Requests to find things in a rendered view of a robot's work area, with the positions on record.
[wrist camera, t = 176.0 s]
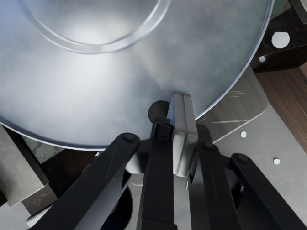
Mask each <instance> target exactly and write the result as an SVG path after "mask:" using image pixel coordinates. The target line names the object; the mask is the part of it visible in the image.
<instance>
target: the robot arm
mask: <svg viewBox="0 0 307 230"><path fill-rule="evenodd" d="M189 170H190V173H189V176H188V179H187V182H186V186H185V189H187V187H188V189H189V202H190V214H191V230H307V227H306V226H305V224H304V223H303V222H302V220H301V219H300V218H299V217H298V216H297V214H296V213H295V212H294V211H293V209H292V208H291V207H290V206H289V204H288V203H287V202H286V201H285V200H284V199H283V197H282V196H281V195H280V194H279V192H278V191H277V190H276V189H275V187H274V186H273V185H272V184H271V182H270V181H269V180H268V179H267V177H266V176H265V175H264V174H263V173H262V172H261V170H260V169H259V168H258V167H257V166H256V164H255V163H254V162H253V161H252V159H250V158H249V157H248V156H246V155H244V154H241V153H234V154H232V155H231V158H229V157H227V156H224V155H222V154H220V152H219V149H218V147H217V146H216V145H214V144H213V142H212V138H211V134H210V131H209V129H208V128H207V127H206V126H205V125H200V124H196V121H195V116H194V110H193V105H192V100H191V96H190V94H185V93H183V94H181V93H180V92H175V91H174V92H172V96H171V100H170V105H169V110H168V113H167V118H162V117H155V118H154V119H153V124H152V129H151V133H150V138H149V139H147V140H140V138H139V137H138V136H137V135H135V134H133V133H129V132H128V133H127V132H126V133H121V134H119V135H118V136H117V138H116V139H115V140H114V141H113V142H112V143H111V144H110V145H109V146H108V147H107V148H106V149H105V150H104V151H103V152H102V153H101V154H100V155H99V156H98V157H97V158H96V160H95V161H94V162H93V163H92V164H91V165H90V166H89V167H88V168H87V169H86V170H85V171H84V172H83V173H82V174H81V176H80V177H79V178H78V179H77V180H76V181H75V182H74V183H73V184H72V185H71V186H70V187H69V188H68V189H67V191H66V192H65V193H64V194H63V195H62V196H61V197H60V198H59V199H58V200H57V201H56V202H55V203H54V204H53V205H52V207H51V208H50V209H49V210H48V211H47V212H46V213H45V214H44V215H43V216H42V217H41V218H40V219H39V220H38V221H37V223H36V224H35V225H34V226H32V227H31V228H29V229H27V230H100V228H101V227H102V225H103V224H104V222H105V220H106V219H107V217H108V216H109V214H110V212H111V211H112V210H113V208H114V206H115V205H116V203H117V202H118V200H119V198H120V197H121V195H122V194H123V192H124V190H125V189H126V187H127V186H128V184H129V183H130V181H131V179H132V178H133V174H134V173H144V177H143V186H142V192H141V199H140V206H139V212H138V221H137V227H136V230H178V227H177V225H175V224H174V174H176V175H177V176H180V177H186V176H187V175H188V171H189ZM243 188H244V192H243Z"/></svg>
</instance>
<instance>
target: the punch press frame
mask: <svg viewBox="0 0 307 230"><path fill-rule="evenodd" d="M290 8H291V5H290V3H289V2H288V0H275V1H274V6H273V9H272V13H271V16H270V20H272V19H274V18H275V17H277V16H278V15H280V14H282V13H283V12H285V11H286V10H288V9H290ZM270 20H269V21H270ZM21 136H22V138H23V140H24V141H25V142H26V144H27V145H28V147H29V148H30V149H31V151H32V153H33V154H34V156H35V157H36V158H37V160H38V161H39V163H40V164H42V163H43V162H45V161H47V160H48V159H50V158H51V157H53V156H55V155H56V154H58V153H59V152H61V151H62V150H64V149H65V148H62V147H58V146H52V145H49V144H45V143H42V142H39V141H36V140H33V139H31V138H28V137H26V136H23V135H21Z"/></svg>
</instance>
